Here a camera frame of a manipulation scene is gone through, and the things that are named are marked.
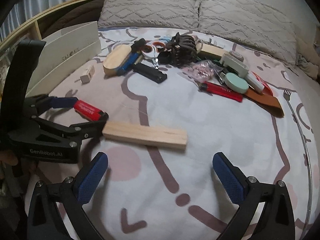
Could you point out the round mint green case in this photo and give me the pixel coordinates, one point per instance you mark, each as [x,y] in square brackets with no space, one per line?
[236,83]

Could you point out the dark washi tape roll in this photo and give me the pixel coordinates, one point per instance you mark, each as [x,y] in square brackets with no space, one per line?
[236,55]

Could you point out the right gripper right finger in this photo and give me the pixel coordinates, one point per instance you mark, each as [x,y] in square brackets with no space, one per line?
[276,220]

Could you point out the brown blanket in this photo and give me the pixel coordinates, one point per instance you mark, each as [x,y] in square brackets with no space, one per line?
[82,12]

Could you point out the oval wooden block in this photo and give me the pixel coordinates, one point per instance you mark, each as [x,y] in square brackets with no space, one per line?
[115,59]

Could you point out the sage green plastic tray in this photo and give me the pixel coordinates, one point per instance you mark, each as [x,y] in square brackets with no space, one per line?
[227,60]

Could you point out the beige pillow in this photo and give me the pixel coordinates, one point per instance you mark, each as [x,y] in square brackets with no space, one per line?
[250,23]
[179,14]

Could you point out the bag of pink beads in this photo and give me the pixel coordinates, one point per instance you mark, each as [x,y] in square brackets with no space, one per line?
[200,71]

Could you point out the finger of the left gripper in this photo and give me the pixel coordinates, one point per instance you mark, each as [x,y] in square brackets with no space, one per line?
[85,129]
[63,102]

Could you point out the left beige pillow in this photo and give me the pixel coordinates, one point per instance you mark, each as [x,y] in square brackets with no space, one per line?
[179,14]

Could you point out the wooden shelf headboard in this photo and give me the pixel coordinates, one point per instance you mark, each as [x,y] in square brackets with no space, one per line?
[30,28]

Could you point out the black rectangular case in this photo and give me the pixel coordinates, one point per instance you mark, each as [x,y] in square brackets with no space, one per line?
[150,73]

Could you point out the red lighter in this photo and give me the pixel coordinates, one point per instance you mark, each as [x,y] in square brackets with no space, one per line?
[212,88]
[89,112]

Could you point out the white orange scissors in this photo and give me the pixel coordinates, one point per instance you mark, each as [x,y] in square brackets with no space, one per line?
[152,50]

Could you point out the grey curtain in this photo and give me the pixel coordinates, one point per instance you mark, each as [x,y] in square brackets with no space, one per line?
[22,11]

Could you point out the red snack packet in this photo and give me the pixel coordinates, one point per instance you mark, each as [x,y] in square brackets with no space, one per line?
[266,90]

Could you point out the long wooden block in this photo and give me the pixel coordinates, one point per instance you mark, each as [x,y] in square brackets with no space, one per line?
[146,135]

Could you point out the small wooden cube stamp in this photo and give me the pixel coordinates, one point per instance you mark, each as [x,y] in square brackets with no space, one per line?
[87,75]

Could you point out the flat wooden piece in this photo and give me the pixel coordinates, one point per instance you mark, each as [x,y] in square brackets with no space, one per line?
[211,52]

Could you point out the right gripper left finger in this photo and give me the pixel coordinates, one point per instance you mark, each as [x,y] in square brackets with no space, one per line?
[44,219]

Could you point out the right beige pillow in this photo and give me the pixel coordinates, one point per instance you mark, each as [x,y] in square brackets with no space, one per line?
[250,23]

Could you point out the cartoon print blanket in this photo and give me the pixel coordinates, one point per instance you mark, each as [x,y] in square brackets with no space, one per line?
[167,189]

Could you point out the blue rectangular case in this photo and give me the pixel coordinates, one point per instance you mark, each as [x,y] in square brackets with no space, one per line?
[125,67]

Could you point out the white tube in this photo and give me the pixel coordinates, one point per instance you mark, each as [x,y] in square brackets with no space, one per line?
[254,82]

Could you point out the white shoe box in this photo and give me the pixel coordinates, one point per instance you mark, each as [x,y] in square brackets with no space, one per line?
[65,51]

